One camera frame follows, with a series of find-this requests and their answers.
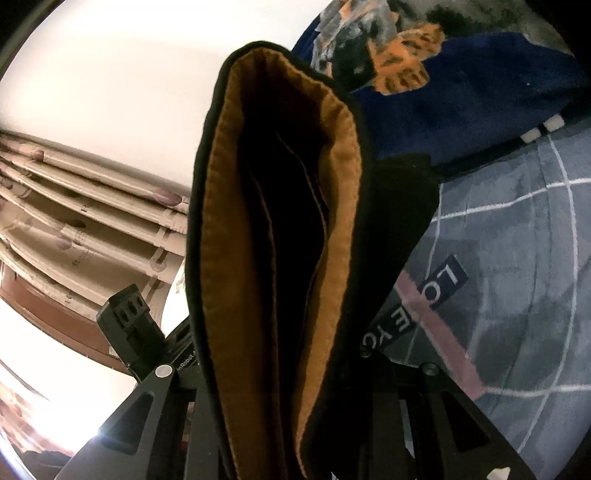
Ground beige slatted window blind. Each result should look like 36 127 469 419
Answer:
1 133 188 370

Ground navy dog print blanket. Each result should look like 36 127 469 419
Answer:
294 1 590 177

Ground black pants with orange lining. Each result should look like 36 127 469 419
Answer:
185 41 438 479

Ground blue grid pattern bedsheet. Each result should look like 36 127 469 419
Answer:
362 120 590 479

